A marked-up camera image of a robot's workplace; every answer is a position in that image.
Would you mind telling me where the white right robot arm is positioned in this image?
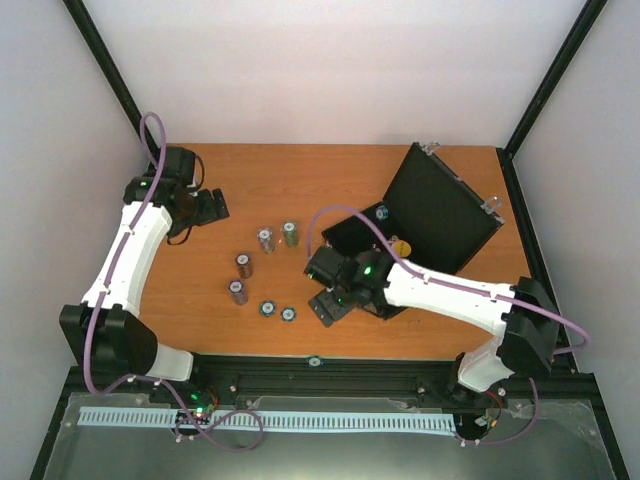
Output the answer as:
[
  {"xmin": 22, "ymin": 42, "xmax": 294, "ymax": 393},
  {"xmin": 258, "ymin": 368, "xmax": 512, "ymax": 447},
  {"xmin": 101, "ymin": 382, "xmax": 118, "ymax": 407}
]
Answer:
[{"xmin": 304, "ymin": 247, "xmax": 558, "ymax": 393}]

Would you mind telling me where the white dealer button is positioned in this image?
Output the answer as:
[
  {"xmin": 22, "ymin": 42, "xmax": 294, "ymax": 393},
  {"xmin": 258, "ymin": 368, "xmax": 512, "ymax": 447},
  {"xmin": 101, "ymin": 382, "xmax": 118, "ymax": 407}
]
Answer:
[{"xmin": 391, "ymin": 237, "xmax": 412, "ymax": 258}]

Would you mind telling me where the brown chip stack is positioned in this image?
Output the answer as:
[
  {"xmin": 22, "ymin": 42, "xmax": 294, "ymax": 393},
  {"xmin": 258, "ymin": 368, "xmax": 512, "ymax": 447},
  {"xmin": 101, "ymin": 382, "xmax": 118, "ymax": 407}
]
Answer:
[{"xmin": 235, "ymin": 253, "xmax": 254, "ymax": 279}]

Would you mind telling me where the green 20 chip stack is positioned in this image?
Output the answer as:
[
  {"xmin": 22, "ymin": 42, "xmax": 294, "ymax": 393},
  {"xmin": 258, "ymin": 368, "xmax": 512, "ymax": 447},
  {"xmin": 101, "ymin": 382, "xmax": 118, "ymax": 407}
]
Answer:
[{"xmin": 282, "ymin": 221, "xmax": 299, "ymax": 247}]

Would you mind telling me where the white perforated cable strip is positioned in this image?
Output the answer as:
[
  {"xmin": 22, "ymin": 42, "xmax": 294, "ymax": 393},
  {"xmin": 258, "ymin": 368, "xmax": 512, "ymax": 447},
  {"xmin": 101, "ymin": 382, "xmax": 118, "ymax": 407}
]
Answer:
[{"xmin": 77, "ymin": 407, "xmax": 455, "ymax": 436}]

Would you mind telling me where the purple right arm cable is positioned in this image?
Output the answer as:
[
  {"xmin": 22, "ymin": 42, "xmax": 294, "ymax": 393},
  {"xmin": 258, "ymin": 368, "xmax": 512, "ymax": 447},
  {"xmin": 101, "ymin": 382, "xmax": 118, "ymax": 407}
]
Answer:
[{"xmin": 305, "ymin": 206, "xmax": 591, "ymax": 446}]

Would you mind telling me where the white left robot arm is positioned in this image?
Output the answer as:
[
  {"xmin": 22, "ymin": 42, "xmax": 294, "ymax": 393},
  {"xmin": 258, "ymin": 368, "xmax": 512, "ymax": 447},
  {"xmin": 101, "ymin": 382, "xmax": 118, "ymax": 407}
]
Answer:
[{"xmin": 59, "ymin": 146, "xmax": 229, "ymax": 403}]

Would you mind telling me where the blue 10 chip stack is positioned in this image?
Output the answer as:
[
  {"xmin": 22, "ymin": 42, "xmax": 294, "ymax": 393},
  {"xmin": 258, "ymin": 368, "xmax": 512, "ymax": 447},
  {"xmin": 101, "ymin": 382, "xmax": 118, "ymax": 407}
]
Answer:
[{"xmin": 257, "ymin": 228, "xmax": 275, "ymax": 253}]

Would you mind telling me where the black poker set case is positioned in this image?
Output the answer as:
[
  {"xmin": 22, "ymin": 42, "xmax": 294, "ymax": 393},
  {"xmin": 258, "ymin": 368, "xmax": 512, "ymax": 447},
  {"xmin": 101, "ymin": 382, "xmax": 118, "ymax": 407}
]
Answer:
[{"xmin": 318, "ymin": 141, "xmax": 504, "ymax": 319}]

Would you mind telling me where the black aluminium frame rail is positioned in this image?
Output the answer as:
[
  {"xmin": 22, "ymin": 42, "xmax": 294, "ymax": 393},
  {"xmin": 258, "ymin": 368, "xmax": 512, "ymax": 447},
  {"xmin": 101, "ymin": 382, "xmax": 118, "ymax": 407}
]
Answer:
[{"xmin": 60, "ymin": 360, "xmax": 601, "ymax": 411}]

